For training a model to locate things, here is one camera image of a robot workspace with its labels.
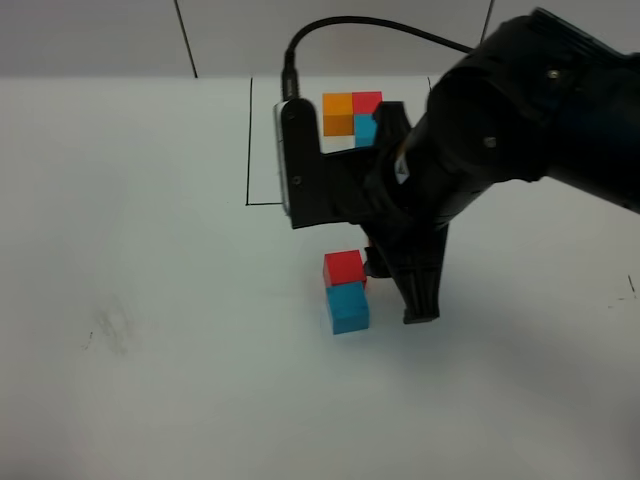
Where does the blue template cube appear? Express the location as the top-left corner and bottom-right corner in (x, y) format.
(354, 114), (377, 148)

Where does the black right camera cable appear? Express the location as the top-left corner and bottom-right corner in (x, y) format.
(280, 15), (476, 101)

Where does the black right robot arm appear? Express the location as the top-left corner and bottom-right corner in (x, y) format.
(274, 8), (639, 324)

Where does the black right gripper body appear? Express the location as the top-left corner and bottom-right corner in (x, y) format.
(291, 101), (444, 250)

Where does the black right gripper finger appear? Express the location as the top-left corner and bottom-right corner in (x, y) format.
(364, 239), (393, 279)
(387, 227), (448, 324)

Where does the orange template cube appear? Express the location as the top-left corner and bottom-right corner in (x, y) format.
(322, 93), (354, 137)

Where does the red template cube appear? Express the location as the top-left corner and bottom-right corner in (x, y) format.
(352, 91), (383, 115)

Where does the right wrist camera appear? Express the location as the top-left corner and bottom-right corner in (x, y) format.
(274, 98), (322, 225)

